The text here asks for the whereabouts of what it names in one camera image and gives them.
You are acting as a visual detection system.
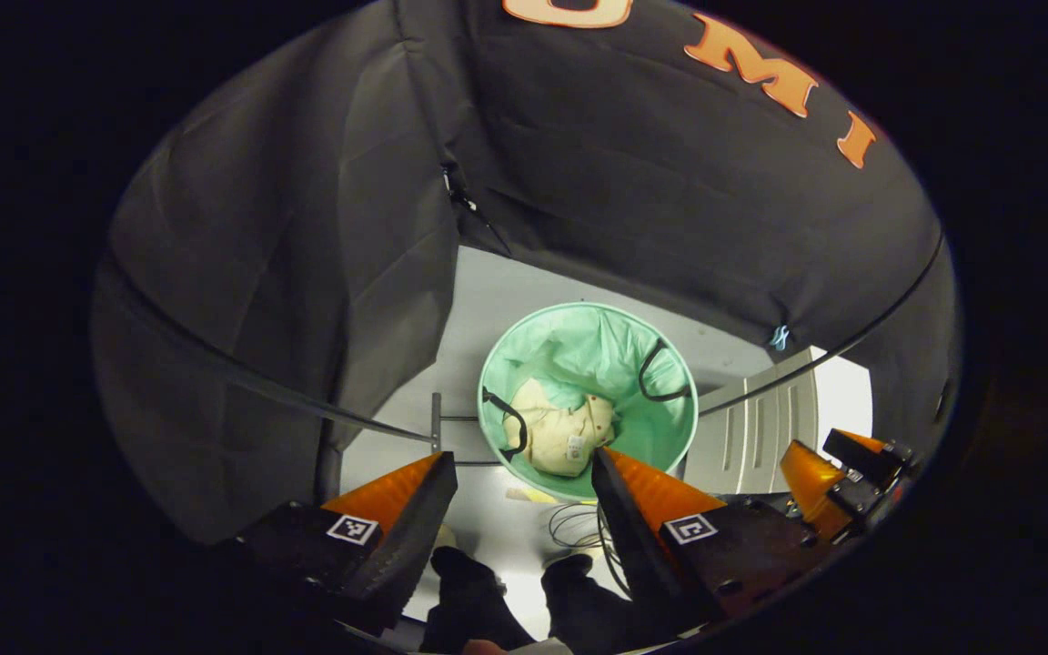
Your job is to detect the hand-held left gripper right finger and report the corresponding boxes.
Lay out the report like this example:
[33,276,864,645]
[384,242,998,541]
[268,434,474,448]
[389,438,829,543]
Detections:
[589,444,822,630]

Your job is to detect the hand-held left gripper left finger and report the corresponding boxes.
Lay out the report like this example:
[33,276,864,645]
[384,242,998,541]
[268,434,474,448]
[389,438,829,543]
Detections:
[236,450,460,638]

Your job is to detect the cream shirt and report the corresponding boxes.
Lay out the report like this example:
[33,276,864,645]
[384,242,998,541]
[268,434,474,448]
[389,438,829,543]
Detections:
[506,378,619,479]

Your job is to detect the green laundry hamper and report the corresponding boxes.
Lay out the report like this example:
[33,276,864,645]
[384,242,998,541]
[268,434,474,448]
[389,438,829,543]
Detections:
[476,301,700,504]

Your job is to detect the white drawer cabinet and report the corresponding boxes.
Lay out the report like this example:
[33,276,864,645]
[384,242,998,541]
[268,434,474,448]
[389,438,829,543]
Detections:
[683,346,873,497]

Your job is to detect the black backdrop cloth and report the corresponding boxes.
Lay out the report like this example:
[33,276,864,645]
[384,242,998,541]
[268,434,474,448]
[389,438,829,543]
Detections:
[90,0,963,547]

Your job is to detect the black cable coil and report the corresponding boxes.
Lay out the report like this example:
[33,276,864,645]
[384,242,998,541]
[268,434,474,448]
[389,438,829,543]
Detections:
[549,502,611,551]

